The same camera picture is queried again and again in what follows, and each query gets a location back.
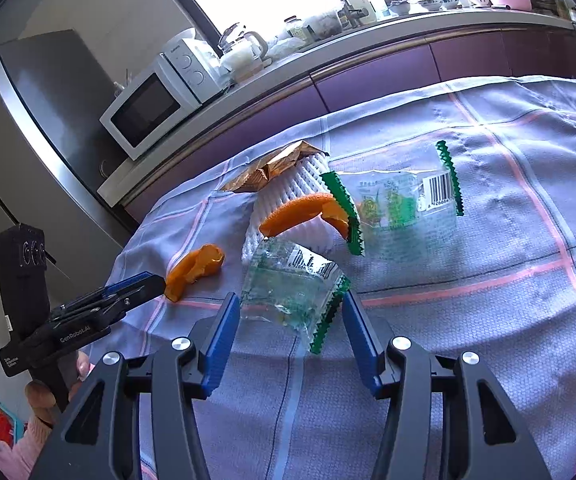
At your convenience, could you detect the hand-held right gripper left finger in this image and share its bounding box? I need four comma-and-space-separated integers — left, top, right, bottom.
30, 291, 242, 480

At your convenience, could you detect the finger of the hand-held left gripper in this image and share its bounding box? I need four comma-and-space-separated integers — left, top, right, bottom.
52, 276, 167, 324
60, 271, 155, 313

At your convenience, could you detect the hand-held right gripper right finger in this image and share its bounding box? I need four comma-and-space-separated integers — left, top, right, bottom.
342, 290, 554, 480

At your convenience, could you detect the orange peel piece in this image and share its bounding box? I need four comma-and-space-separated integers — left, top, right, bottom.
164, 243, 225, 303
259, 192, 351, 241

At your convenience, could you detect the clear green-edged plastic wrapper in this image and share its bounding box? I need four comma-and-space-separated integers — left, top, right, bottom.
240, 237, 351, 356
320, 140, 465, 257

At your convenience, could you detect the gold snack wrapper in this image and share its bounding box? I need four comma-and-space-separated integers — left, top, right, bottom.
220, 157, 289, 193

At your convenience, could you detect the white foam fruit net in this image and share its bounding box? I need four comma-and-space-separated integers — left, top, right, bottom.
241, 154, 351, 263

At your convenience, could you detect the person's left hand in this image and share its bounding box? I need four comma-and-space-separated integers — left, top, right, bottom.
25, 351, 93, 428

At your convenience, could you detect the blue plaid tablecloth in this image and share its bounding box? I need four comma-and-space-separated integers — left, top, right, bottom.
105, 75, 576, 480

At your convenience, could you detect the white microwave oven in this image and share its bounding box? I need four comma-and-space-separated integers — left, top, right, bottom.
99, 38, 219, 162

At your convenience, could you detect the grey refrigerator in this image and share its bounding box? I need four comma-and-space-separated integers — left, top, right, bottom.
0, 29, 141, 248

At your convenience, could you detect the white coffee dripper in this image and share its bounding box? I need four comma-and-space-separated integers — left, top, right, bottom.
220, 47, 263, 81

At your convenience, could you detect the glass kettle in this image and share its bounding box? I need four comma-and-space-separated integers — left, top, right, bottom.
216, 22, 269, 68

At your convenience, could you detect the white plastic bag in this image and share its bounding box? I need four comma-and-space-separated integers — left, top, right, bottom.
268, 37, 301, 58

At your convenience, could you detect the purple kitchen counter cabinet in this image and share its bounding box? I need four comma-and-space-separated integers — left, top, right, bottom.
96, 7, 576, 226

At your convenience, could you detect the wide glass jar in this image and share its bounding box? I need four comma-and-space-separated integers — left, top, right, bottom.
304, 10, 343, 36

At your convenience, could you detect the white dish soap bottle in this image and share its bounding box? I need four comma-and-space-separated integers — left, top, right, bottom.
340, 0, 379, 26

